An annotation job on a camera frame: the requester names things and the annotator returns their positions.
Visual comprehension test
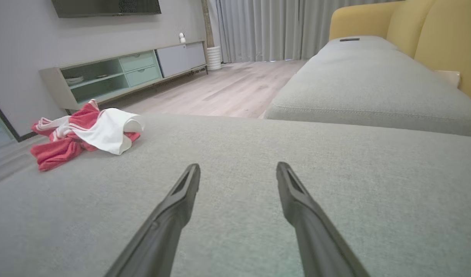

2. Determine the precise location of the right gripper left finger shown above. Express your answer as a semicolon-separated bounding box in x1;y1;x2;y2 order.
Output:
104;163;201;277

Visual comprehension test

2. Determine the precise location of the grey and green tv cabinet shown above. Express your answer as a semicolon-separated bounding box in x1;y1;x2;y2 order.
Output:
39;40;209;112

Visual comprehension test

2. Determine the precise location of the indoor plant with brown trunk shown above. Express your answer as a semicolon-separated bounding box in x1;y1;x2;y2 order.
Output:
201;0;215;48

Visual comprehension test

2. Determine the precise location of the small beige box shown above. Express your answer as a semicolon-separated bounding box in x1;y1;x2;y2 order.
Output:
434;70;461;88

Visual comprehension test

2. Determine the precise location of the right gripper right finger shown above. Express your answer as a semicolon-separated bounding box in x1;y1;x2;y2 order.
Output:
276;162;371;277

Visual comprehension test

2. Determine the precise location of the black wall television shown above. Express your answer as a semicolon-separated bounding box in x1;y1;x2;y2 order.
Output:
52;0;162;18

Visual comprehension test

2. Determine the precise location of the white ribbed plant pot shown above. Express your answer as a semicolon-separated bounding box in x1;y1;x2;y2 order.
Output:
206;46;223;71

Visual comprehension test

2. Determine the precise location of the red and white shirt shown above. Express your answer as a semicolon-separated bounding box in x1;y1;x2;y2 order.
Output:
30;99;145;172

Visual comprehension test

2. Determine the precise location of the long grey sofa seat cushion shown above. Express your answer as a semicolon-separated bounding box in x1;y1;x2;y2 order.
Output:
264;36;471;138

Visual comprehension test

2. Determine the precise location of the yellow sofa backrest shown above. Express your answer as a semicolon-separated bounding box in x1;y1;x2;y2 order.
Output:
329;0;471;105

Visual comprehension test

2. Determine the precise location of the grey pleated curtain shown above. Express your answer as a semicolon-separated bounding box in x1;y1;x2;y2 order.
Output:
215;0;405;64

